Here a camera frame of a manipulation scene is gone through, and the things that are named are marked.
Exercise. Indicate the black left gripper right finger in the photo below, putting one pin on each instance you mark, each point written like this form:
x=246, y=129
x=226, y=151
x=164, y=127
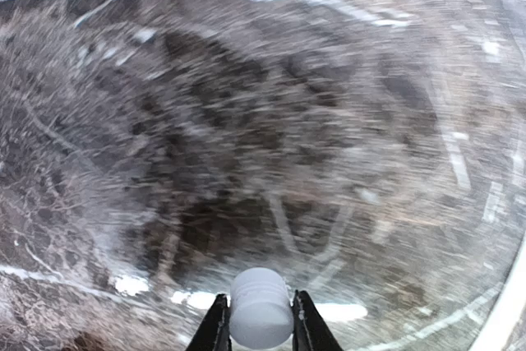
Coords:
x=310, y=332

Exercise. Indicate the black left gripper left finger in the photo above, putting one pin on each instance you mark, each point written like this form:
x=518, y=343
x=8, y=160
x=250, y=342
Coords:
x=213, y=331

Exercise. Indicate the white glue stick cap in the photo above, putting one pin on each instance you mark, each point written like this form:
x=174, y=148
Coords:
x=260, y=312

